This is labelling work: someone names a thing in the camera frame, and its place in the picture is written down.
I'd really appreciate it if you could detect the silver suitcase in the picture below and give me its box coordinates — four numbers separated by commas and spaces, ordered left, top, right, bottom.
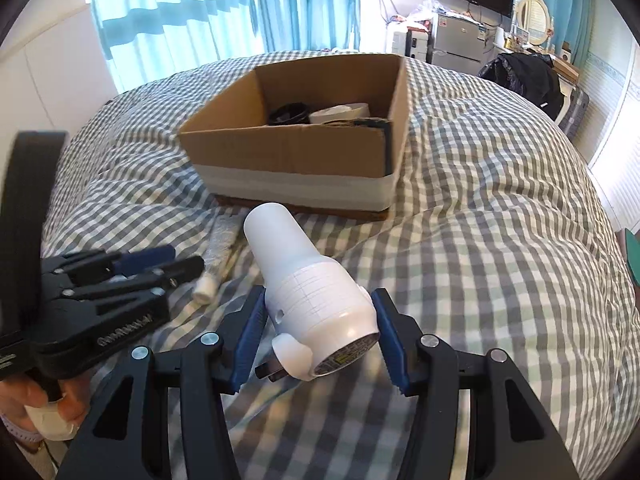
557, 87, 589, 136

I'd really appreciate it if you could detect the brown box on dresser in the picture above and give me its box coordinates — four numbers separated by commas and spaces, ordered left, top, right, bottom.
552, 57, 581, 84

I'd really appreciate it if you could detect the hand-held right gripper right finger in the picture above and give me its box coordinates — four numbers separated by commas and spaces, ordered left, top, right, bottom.
370, 287, 581, 480

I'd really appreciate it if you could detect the narrow teal curtain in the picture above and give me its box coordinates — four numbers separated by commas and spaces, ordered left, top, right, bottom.
252, 0, 362, 54

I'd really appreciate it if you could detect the white ribbed suitcase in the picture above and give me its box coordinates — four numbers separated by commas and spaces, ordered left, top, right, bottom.
392, 27, 433, 59

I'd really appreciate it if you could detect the grey checkered blanket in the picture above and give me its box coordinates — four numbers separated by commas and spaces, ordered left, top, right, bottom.
40, 50, 640, 480

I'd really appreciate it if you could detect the black jacket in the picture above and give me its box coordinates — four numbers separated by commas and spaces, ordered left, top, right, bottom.
480, 52, 564, 121

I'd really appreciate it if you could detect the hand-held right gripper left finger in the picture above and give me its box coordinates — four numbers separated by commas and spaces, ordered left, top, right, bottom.
55, 285, 268, 480

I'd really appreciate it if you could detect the clear plastic bag on fridge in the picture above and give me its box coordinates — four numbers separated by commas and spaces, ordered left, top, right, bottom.
407, 0, 451, 29

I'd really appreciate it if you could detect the white tape roll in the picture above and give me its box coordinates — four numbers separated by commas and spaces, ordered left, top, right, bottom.
307, 102, 372, 124

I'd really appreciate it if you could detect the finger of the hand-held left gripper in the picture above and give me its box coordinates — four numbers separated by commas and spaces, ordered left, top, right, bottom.
46, 245, 177, 282
74, 255, 207, 307

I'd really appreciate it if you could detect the green foam block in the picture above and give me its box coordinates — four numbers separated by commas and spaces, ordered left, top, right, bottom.
622, 230, 640, 281

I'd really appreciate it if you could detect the person's left hand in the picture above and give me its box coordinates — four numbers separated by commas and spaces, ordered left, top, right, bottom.
0, 371, 92, 442

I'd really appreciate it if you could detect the white louvred wardrobe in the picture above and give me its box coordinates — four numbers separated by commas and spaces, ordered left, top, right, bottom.
575, 0, 640, 231

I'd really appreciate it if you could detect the white cylindrical plug-in device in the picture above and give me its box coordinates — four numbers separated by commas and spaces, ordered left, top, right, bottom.
243, 201, 379, 382

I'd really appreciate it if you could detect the silver fridge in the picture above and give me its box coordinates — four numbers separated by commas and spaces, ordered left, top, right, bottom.
432, 12, 489, 79

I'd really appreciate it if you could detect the white squeeze tube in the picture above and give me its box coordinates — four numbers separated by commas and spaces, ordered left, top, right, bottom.
192, 215, 240, 304

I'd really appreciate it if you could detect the wide teal curtain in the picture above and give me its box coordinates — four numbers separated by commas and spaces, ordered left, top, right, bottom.
87, 0, 261, 93

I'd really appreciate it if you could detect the oval white-framed mirror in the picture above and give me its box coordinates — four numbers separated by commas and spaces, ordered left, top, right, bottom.
516, 0, 556, 51

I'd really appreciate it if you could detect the brown cardboard box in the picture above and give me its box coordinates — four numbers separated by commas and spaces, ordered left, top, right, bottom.
178, 52, 413, 221

